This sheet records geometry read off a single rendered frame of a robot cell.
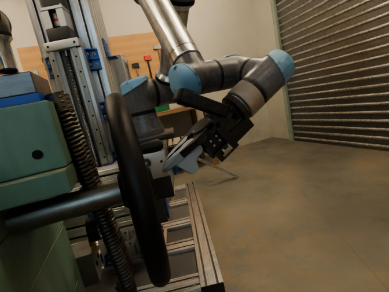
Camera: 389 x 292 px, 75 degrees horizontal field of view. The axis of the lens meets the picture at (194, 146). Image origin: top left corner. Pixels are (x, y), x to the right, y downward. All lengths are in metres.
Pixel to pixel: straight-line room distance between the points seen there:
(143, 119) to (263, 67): 0.56
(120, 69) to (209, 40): 2.88
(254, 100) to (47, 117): 0.37
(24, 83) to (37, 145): 0.08
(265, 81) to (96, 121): 0.78
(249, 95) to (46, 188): 0.39
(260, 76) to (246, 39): 3.97
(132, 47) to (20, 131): 3.53
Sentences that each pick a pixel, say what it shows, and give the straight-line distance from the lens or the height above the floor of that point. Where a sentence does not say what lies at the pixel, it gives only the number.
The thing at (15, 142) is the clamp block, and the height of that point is 0.92.
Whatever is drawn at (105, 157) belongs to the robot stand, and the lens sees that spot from 1.15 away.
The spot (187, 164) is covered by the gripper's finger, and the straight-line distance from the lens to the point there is 0.52.
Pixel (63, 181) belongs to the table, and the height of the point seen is 0.86.
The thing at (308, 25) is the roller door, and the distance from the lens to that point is 3.73.
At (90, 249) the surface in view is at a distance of 0.72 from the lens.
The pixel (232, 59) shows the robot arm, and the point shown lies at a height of 0.99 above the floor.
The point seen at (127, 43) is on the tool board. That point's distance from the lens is 3.87.
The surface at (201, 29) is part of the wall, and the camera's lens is 4.22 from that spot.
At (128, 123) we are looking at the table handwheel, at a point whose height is 0.91.
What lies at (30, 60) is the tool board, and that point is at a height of 1.79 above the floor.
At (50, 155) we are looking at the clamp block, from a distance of 0.38.
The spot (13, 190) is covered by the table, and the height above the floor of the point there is 0.86.
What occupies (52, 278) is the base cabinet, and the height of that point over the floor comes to 0.67.
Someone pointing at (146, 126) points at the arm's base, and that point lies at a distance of 0.99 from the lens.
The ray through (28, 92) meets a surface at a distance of 0.40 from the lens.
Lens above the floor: 0.92
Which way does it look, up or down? 10 degrees down
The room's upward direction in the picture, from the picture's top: 12 degrees counter-clockwise
